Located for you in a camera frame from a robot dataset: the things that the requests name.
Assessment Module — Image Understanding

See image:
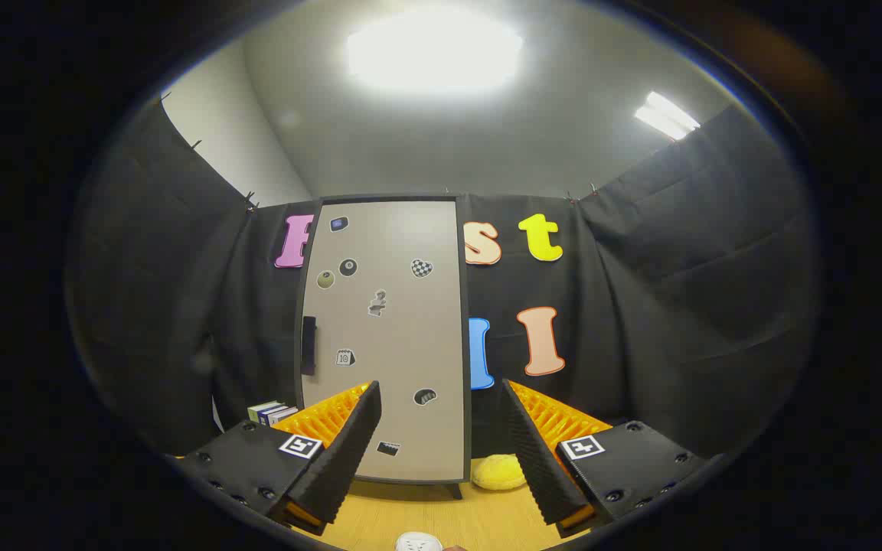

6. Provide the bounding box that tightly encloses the dark grey shoe cabinet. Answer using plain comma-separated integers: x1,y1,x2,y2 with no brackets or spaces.
293,195,474,500

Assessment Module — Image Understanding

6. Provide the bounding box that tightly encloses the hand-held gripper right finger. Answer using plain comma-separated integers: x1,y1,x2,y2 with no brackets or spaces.
501,379,710,539

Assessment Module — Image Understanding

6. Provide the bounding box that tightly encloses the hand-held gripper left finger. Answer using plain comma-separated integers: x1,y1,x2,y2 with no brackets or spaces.
177,381,382,536

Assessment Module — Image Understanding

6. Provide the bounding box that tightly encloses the yellow plush toy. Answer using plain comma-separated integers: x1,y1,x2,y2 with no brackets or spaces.
472,454,528,491

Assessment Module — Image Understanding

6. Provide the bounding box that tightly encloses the grey shoe cabinet door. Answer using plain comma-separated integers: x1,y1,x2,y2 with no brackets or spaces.
299,201,466,483

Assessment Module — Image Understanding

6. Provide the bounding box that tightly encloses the narrow ceiling light strip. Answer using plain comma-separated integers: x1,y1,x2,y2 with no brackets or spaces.
634,91,701,142

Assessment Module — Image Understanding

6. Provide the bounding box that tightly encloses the black backdrop cloth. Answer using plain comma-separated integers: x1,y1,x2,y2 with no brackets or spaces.
66,99,821,460

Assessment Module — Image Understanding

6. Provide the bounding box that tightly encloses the large ceiling light panel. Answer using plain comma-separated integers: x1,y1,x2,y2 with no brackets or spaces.
345,8,524,96

